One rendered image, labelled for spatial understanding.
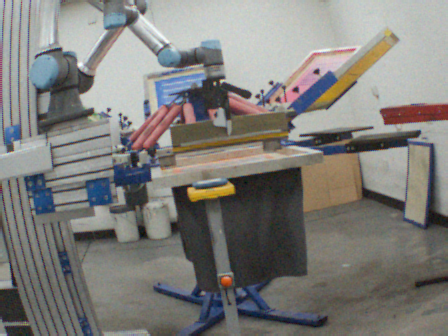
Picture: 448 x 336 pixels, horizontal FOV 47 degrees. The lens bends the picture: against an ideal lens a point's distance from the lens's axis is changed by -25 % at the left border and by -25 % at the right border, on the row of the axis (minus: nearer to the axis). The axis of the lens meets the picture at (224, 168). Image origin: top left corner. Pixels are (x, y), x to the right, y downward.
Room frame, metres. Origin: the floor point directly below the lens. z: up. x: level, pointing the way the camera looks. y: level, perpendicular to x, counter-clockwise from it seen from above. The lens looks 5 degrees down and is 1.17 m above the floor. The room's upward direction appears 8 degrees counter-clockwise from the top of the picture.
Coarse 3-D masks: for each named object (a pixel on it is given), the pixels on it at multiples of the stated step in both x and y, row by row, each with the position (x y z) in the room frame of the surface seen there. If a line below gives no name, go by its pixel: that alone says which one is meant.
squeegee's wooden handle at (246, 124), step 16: (272, 112) 2.34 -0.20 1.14; (176, 128) 2.31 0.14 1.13; (192, 128) 2.31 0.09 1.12; (208, 128) 2.32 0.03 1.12; (224, 128) 2.32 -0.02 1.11; (240, 128) 2.33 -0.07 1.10; (256, 128) 2.33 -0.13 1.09; (272, 128) 2.34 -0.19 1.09; (288, 128) 2.35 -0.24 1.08; (176, 144) 2.31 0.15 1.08
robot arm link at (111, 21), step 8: (112, 0) 1.76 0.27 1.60; (120, 0) 1.77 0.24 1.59; (104, 8) 1.77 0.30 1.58; (112, 8) 1.76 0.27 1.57; (120, 8) 1.77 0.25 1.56; (128, 8) 1.84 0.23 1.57; (104, 16) 1.77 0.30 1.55; (112, 16) 1.76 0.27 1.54; (120, 16) 1.77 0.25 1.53; (128, 16) 1.84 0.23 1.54; (104, 24) 1.78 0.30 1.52; (112, 24) 1.76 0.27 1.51; (120, 24) 1.78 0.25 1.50
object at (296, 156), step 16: (176, 160) 2.93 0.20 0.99; (192, 160) 2.94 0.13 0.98; (208, 160) 2.94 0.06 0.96; (272, 160) 2.21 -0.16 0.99; (288, 160) 2.22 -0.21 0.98; (304, 160) 2.22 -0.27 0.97; (320, 160) 2.23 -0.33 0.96; (160, 176) 2.19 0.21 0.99; (176, 176) 2.18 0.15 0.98; (192, 176) 2.19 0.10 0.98; (208, 176) 2.19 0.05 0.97; (224, 176) 2.20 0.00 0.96
